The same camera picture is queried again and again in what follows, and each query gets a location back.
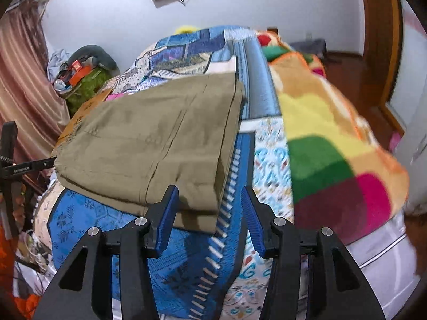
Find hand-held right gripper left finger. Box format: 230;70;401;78
33;185;181;320

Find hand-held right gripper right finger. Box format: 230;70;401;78
241;185;386;320

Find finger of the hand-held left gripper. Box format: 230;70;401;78
36;159;57;173

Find olive green pants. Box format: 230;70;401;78
53;73;246;234

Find blue patterned bedsheet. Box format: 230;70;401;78
33;25;301;320

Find pink striped curtain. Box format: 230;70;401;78
0;0;72;170

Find mustard yellow printed cloth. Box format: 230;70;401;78
54;88;114;149

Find green patterned cloth bundle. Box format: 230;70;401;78
65;68;111;118

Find pale blue crumpled cloth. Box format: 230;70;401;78
47;49;72;81

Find orange and black bag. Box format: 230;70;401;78
65;59;93;85

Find multicoloured fleece blanket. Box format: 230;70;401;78
255;30;411;241

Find white mattress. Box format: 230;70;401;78
298;207;421;320

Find grey pillow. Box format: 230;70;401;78
68;45;120;74

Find orange cloth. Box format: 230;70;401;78
0;227;45;320

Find dark grey bag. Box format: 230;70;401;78
288;39;326;58

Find white door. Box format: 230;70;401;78
385;0;427;215

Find wooden door frame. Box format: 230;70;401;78
359;0;407;135

